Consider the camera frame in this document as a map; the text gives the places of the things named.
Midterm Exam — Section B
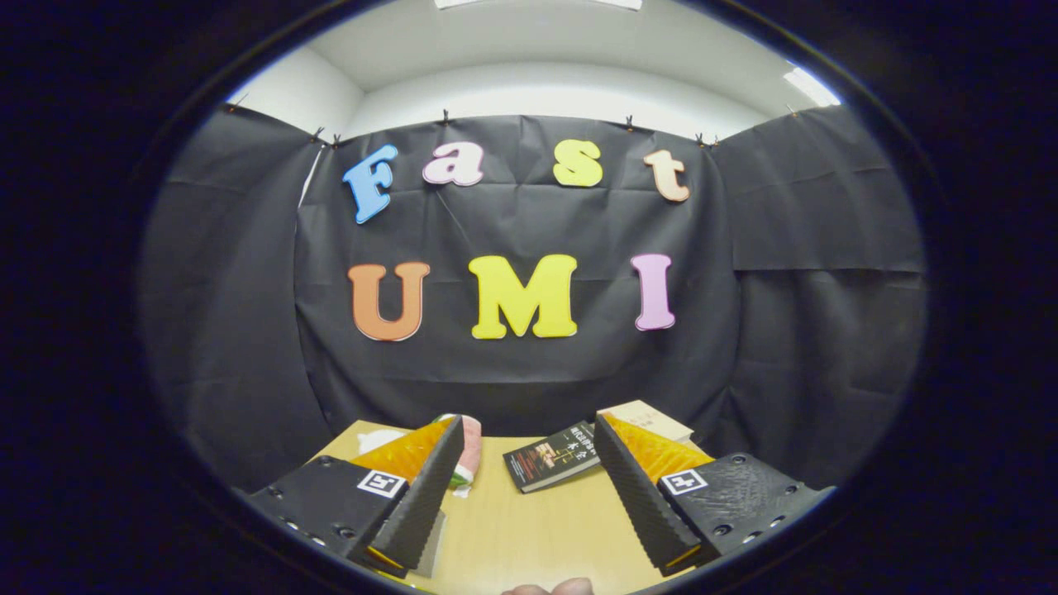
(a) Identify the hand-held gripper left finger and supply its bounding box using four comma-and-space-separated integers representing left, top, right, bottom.
246, 413, 466, 579

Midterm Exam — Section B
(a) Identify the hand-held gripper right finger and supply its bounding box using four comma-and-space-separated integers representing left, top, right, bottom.
593, 413, 836, 578

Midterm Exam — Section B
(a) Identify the black backdrop cloth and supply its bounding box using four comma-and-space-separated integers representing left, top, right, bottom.
136, 103, 931, 493

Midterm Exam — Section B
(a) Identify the small ceiling light panel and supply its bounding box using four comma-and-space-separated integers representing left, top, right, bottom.
784, 66, 842, 108

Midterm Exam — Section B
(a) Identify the white plush toy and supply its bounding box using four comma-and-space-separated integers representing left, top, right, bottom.
355, 428, 407, 455

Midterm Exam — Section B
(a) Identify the grey storage box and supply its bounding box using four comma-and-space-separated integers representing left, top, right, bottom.
413, 511, 448, 579

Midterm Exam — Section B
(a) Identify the watermelon slice plush toy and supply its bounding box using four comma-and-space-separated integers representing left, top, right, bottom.
430, 413, 484, 498

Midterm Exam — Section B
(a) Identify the beige book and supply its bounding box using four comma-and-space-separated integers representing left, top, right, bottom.
597, 400, 695, 444

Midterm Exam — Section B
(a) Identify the long ceiling light panel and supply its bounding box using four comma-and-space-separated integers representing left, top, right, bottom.
434, 0, 644, 11

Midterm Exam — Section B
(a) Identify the black book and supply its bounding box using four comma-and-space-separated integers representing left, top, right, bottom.
503, 420, 602, 494

